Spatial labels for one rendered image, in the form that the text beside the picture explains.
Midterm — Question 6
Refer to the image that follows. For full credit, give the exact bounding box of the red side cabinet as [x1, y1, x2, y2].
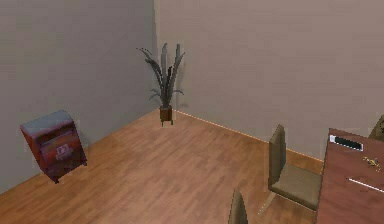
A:
[19, 109, 88, 185]

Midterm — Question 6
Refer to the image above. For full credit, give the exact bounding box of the grey house plant in pot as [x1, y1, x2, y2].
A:
[136, 42, 186, 128]

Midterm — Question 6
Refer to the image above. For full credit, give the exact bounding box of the thin white pencil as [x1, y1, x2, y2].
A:
[345, 177, 384, 194]

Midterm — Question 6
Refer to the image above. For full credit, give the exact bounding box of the small gold key ring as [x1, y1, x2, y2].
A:
[362, 155, 382, 172]

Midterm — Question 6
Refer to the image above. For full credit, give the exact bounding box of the brown wooden dining table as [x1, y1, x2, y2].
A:
[313, 127, 384, 224]

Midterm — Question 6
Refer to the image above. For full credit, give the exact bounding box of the black remote control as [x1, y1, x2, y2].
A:
[329, 134, 365, 152]

